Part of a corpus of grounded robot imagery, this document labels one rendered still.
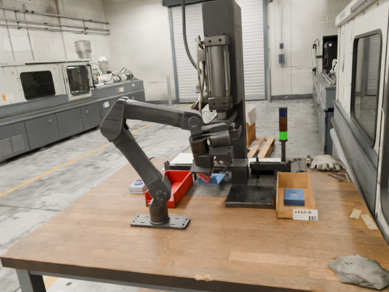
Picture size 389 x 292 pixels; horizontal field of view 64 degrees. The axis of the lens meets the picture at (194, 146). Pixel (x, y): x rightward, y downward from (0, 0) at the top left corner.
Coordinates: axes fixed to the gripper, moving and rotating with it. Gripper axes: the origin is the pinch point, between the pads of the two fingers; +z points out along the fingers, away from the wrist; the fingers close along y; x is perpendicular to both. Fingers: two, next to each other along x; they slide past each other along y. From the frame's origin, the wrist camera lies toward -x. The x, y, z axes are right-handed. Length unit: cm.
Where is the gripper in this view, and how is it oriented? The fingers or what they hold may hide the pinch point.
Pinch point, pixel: (206, 179)
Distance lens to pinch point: 112.3
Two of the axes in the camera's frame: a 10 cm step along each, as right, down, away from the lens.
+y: 2.4, -6.4, 7.3
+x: -9.5, -0.2, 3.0
